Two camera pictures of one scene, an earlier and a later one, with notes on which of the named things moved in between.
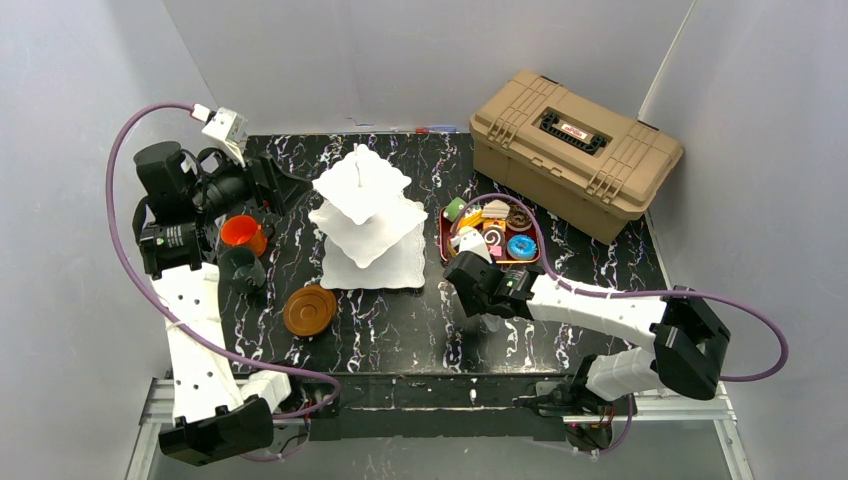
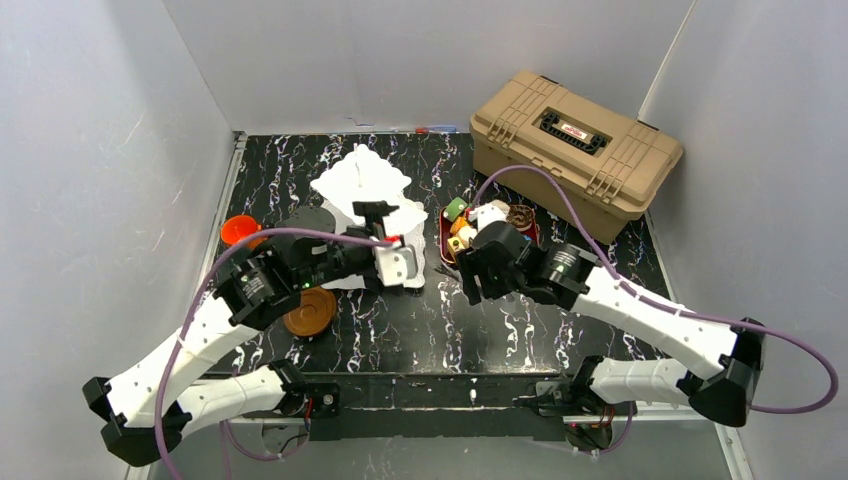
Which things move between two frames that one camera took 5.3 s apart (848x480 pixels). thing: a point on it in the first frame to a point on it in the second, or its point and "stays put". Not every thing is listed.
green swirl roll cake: [454, 209] stays put
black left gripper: [263, 180] to [371, 253]
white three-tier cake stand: [377, 237] stays put
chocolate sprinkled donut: [518, 218] stays put
